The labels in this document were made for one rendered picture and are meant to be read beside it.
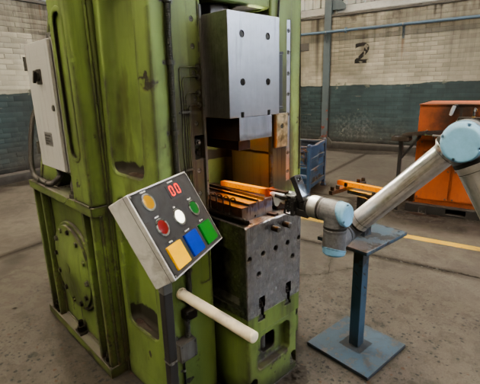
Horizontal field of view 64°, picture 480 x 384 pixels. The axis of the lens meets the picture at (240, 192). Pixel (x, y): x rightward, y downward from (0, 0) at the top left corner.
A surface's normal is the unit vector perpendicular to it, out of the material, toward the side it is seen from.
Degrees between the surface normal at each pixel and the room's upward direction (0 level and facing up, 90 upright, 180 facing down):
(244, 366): 89
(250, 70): 90
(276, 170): 90
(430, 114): 90
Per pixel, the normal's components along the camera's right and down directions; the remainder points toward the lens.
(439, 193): -0.55, 0.23
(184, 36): 0.69, 0.17
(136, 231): -0.36, 0.26
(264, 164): -0.72, 0.20
